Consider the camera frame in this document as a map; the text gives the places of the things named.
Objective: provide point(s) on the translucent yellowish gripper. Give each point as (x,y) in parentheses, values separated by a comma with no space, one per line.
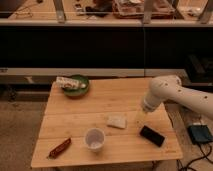
(141,118)

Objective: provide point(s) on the white sponge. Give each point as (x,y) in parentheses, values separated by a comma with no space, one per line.
(117,122)

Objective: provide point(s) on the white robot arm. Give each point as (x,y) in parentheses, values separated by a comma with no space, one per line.
(169,87)

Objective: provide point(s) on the green ceramic bowl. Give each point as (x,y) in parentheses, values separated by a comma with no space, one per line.
(79,91)

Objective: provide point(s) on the wooden folding table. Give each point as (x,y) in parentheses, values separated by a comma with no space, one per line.
(65,118)

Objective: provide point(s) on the white paper cup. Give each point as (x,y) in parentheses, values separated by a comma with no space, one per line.
(94,139)

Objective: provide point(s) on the dark blue power adapter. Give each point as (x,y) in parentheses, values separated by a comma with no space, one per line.
(200,134)

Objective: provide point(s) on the white snack packet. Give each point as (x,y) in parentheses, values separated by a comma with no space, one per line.
(69,83)

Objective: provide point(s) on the cluttered tray on shelf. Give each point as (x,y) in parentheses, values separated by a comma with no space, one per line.
(135,9)

